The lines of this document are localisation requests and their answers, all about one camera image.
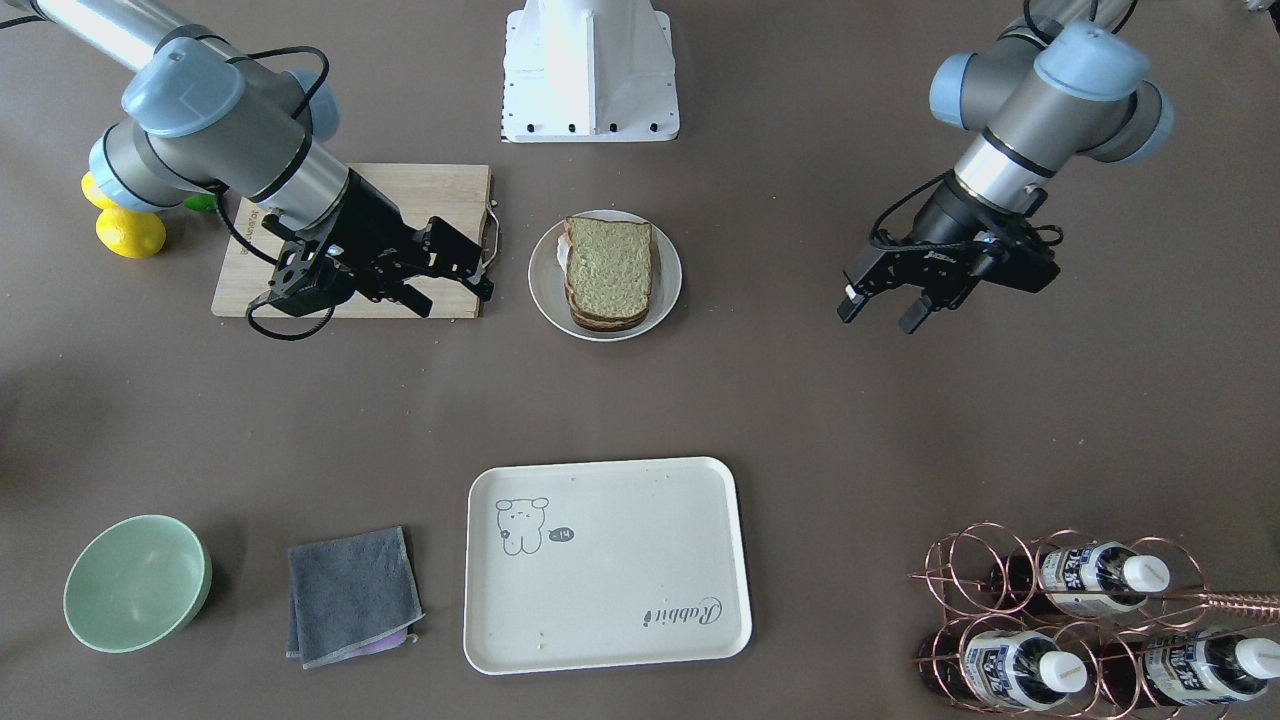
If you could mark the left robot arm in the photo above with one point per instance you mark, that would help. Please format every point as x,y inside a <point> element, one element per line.
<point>1058,83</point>

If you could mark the whole lemon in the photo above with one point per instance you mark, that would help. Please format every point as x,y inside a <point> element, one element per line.
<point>131,234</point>
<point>93,193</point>

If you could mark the bread slice from board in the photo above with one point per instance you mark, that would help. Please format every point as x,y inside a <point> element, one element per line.
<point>610,269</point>

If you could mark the fried egg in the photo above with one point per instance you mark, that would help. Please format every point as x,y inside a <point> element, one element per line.
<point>563,248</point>

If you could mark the mint green bowl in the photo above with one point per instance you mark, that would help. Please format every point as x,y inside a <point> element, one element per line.
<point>138,582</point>

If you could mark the tea bottle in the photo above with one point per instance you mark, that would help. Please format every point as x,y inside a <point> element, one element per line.
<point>1204,668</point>
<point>994,663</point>
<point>1093,580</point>

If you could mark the bread slice on plate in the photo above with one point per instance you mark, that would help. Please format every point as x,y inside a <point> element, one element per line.
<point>600,323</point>

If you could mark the copper wire bottle rack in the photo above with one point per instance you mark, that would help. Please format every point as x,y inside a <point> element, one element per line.
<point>1075,626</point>

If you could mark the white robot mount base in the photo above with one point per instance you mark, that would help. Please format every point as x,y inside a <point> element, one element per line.
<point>589,72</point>

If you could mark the green lime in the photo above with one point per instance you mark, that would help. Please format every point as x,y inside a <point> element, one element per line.
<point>201,202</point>

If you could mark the white round plate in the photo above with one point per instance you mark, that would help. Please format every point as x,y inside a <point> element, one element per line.
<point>546,278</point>

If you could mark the wooden cutting board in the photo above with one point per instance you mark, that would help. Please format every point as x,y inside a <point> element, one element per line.
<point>458,194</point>

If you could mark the lower whole lemon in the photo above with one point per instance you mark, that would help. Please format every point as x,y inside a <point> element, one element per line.
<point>131,234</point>

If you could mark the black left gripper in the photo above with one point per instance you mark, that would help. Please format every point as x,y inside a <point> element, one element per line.
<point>945,226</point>

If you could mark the upper whole lemon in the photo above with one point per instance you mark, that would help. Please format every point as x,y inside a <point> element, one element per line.
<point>93,193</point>

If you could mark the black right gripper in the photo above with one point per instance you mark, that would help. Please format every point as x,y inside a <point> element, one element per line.
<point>374,222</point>

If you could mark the cream rabbit serving tray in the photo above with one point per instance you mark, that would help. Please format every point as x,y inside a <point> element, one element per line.
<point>604,564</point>

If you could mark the tea bottle front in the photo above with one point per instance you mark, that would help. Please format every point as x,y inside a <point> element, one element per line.
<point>1093,580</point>

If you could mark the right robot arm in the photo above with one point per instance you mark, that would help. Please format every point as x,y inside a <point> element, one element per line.
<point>202,115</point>

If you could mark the tea bottle back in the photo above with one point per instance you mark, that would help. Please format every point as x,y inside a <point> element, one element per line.
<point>1204,668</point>

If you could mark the grey folded cloth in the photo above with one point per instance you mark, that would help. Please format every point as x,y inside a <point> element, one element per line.
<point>350,597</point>

